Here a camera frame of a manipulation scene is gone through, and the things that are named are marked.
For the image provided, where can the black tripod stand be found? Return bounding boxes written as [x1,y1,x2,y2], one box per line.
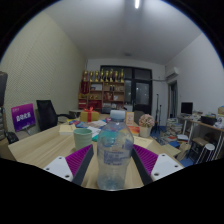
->
[153,93,163,134]

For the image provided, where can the white paper sheet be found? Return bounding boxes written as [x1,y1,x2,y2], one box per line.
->
[87,119,108,130]

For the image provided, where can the grey bag with tan straps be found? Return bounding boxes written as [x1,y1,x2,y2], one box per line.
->
[0,70,9,108]

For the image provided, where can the stack of books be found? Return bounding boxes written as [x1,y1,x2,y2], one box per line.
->
[165,117,184,137]

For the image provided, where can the colourful patterned book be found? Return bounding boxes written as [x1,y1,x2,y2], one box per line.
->
[74,120,89,129]

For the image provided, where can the cream notebook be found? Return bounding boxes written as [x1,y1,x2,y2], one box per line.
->
[58,123,77,136]

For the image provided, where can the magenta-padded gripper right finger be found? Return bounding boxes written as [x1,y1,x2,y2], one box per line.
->
[131,143,184,186]

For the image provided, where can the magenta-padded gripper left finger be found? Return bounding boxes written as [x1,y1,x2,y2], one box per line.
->
[43,143,96,187]

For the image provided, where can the pale green cup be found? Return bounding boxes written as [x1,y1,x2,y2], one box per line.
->
[72,128,94,152]

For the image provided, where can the silver ribbed suitcase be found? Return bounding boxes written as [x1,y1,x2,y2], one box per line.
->
[0,106,6,141]

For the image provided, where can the orange standing card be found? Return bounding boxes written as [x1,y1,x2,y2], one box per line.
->
[125,111,135,127]

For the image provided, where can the white round stool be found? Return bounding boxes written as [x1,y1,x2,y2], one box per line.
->
[195,143,217,165]

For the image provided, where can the yellow gift box red ribbon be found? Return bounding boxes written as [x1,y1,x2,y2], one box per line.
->
[79,106,101,123]

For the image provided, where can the wooden shelf unit with trophies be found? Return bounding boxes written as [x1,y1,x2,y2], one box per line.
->
[78,68,126,113]

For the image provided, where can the grey office chair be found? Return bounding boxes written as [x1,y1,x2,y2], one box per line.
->
[133,110,146,124]

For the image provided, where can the potted pink flowers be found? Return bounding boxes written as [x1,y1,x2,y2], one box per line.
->
[138,113,156,138]

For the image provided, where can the clear plastic water bottle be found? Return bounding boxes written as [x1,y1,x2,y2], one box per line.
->
[96,109,135,192]

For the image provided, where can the white air conditioner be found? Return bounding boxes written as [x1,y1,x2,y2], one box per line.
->
[164,66,180,81]

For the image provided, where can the purple sign board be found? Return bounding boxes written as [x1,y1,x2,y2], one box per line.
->
[10,103,37,133]

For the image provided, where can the black computer monitor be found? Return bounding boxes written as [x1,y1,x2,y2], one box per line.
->
[180,101,194,116]

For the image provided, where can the black office chair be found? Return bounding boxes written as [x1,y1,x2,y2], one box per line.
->
[35,99,73,132]

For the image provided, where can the black suitcase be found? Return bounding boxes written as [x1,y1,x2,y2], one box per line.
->
[4,131,20,145]

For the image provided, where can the orange book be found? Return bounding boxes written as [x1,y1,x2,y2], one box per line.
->
[128,125,141,136]

